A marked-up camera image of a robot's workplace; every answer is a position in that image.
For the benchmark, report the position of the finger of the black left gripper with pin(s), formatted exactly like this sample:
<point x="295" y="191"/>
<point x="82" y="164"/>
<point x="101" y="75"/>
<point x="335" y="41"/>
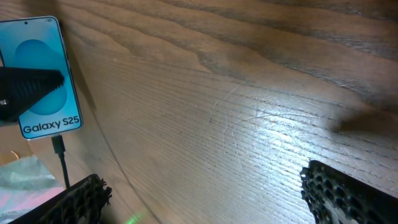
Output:
<point x="22" y="88"/>

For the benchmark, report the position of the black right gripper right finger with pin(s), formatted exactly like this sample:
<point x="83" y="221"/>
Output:
<point x="335" y="197"/>

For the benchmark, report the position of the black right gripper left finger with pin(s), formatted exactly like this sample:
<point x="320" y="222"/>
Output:
<point x="82" y="203"/>

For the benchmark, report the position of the blue screen smartphone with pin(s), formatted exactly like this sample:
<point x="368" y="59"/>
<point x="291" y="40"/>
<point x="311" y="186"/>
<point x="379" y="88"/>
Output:
<point x="37" y="42"/>

